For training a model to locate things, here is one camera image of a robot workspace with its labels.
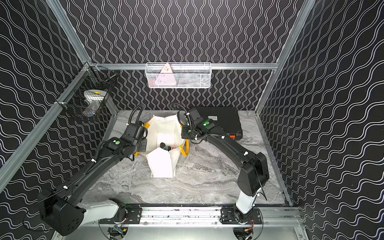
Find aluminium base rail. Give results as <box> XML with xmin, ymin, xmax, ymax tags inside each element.
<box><xmin>81</xmin><ymin>205</ymin><xmax>301</xmax><ymax>228</ymax></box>

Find pink triangle card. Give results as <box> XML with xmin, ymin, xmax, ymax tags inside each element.
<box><xmin>155</xmin><ymin>63</ymin><xmax>177</xmax><ymax>87</ymax></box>

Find black wire mesh basket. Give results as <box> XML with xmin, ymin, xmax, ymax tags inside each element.
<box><xmin>56</xmin><ymin>66</ymin><xmax>118</xmax><ymax>122</ymax></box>

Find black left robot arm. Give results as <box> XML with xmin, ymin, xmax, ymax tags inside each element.
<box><xmin>37</xmin><ymin>137</ymin><xmax>147</xmax><ymax>236</ymax></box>

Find black plastic tool case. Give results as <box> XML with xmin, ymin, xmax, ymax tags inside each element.
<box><xmin>196</xmin><ymin>107</ymin><xmax>243</xmax><ymax>141</ymax></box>

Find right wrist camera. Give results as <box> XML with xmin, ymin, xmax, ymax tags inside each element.
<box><xmin>186</xmin><ymin>107</ymin><xmax>204</xmax><ymax>124</ymax></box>

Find clear wall basket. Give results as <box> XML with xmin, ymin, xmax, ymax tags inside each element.
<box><xmin>145</xmin><ymin>62</ymin><xmax>212</xmax><ymax>89</ymax></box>

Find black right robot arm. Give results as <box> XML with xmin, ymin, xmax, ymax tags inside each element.
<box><xmin>182</xmin><ymin>120</ymin><xmax>270</xmax><ymax>215</ymax></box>

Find white tote bag yellow handles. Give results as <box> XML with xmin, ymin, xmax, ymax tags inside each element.
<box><xmin>135</xmin><ymin>115</ymin><xmax>190</xmax><ymax>178</ymax></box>

